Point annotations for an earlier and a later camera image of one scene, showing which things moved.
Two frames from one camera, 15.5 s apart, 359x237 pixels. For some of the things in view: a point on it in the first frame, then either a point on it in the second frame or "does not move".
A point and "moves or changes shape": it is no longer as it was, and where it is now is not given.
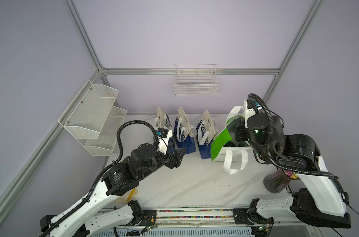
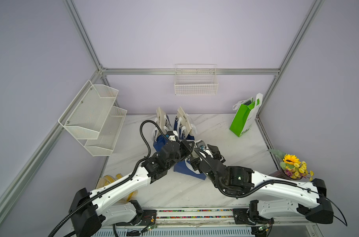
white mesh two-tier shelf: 94,120 does not move
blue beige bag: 184,131 does not move
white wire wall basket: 196,79 does not move
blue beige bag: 206,134 to 186,167
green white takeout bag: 225,148 moves or changes shape
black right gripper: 240,131 to 197,163
